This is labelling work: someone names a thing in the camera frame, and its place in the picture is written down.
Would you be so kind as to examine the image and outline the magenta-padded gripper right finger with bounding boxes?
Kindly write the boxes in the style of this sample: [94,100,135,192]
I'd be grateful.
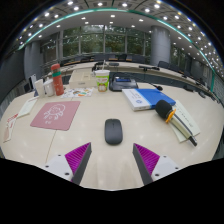
[132,143,183,186]

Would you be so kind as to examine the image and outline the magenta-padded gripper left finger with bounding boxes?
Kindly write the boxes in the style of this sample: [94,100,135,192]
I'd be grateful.
[44,142,93,186]

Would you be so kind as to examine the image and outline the dark grey computer mouse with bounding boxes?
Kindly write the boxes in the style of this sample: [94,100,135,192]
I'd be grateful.
[104,118,124,146]

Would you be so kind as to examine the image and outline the pink printed mouse pad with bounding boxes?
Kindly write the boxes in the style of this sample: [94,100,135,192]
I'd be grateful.
[29,100,81,132]

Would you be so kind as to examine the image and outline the pale booklet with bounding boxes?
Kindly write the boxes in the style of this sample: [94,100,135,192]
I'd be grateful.
[168,99,202,144]

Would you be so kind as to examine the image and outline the red and white leaflet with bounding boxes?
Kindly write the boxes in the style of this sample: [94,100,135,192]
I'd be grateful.
[3,113,19,144]

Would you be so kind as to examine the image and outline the blue and white book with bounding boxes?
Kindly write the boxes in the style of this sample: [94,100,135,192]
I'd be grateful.
[121,88,177,112]

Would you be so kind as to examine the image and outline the white leaflet with red header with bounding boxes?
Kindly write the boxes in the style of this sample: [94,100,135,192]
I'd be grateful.
[17,96,39,118]

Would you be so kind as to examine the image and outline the colourful sticker sheet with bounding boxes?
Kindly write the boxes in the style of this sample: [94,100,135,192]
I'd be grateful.
[61,87,95,99]

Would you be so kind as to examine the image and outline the white lidded mug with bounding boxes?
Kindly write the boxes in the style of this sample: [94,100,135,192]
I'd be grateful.
[43,78,55,98]

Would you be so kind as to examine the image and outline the white paper cup stack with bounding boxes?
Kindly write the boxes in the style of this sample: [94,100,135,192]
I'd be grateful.
[34,78,46,98]

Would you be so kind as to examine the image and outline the red bottle with green band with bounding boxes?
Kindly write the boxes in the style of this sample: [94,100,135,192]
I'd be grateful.
[50,63,65,97]

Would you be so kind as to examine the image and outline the beige cardboard box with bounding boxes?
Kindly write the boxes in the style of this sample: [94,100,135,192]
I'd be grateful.
[68,70,98,90]

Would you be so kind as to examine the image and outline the black conference microphone unit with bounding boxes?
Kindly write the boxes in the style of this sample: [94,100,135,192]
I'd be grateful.
[109,75,164,92]

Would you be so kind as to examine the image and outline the printed drink cup with straw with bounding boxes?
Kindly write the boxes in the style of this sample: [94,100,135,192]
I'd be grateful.
[95,61,111,93]

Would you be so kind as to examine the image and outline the dark office chairs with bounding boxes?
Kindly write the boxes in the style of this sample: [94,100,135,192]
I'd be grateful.
[63,53,209,89]

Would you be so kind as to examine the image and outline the long curved conference desk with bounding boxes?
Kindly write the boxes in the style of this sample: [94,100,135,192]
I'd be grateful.
[46,60,214,98]

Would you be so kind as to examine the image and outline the ceiling lights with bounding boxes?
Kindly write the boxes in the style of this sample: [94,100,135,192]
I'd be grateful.
[14,0,224,68]

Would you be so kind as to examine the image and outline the black microphone with orange ring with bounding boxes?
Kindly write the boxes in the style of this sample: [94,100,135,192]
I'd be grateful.
[154,99,198,147]

